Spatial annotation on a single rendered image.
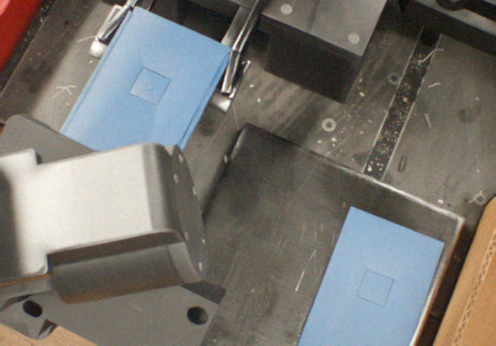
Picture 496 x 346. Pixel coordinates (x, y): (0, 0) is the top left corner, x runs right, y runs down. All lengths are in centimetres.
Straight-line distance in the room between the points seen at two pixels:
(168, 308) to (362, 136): 32
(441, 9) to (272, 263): 21
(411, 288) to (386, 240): 4
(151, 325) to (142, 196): 10
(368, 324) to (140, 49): 24
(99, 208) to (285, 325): 32
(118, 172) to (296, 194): 33
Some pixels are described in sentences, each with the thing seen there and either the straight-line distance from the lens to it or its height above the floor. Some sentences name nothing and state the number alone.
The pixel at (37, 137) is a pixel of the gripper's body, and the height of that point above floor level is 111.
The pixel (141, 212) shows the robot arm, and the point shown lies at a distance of 37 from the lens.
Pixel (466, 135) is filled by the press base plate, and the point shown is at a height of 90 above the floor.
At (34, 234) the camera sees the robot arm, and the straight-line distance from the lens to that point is 38.
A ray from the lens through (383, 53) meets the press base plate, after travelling 77.
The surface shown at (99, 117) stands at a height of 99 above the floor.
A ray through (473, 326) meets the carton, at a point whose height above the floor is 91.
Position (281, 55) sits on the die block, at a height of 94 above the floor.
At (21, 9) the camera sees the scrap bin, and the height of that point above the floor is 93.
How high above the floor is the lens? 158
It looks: 70 degrees down
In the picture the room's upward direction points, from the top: 11 degrees clockwise
